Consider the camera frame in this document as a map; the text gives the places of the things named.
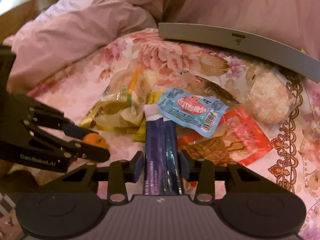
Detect pink duvet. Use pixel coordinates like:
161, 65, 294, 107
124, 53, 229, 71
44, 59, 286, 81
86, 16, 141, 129
4, 0, 319, 93

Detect clear brown snack wrapper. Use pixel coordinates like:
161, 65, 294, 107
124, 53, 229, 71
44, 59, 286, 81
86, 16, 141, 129
175, 73, 240, 106

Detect packaged bread loaf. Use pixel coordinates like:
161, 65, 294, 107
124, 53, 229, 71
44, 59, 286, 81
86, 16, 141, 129
100, 67, 159, 107

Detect small orange mandarin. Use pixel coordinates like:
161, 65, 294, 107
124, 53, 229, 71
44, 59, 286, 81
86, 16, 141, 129
82, 133, 108, 149

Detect floral pink bedsheet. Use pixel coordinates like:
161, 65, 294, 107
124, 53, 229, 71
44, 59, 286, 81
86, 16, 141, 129
28, 29, 319, 239

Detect red snack packet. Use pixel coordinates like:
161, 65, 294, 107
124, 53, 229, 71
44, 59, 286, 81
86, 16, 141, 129
177, 106, 273, 166

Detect round rice cracker pack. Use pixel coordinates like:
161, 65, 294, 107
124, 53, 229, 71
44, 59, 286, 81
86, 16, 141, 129
245, 71, 296, 126

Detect dark blue stick sachets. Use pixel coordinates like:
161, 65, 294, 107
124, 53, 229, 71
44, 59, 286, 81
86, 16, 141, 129
144, 104, 183, 196

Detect yellow brown snack packet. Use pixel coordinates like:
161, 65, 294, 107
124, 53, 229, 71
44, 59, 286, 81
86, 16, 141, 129
79, 92, 146, 131

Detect grey storage tray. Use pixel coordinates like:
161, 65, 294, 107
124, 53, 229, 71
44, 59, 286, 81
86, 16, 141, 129
158, 23, 319, 82

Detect light blue snack packet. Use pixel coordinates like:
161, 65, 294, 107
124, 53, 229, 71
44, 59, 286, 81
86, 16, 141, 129
157, 87, 228, 138

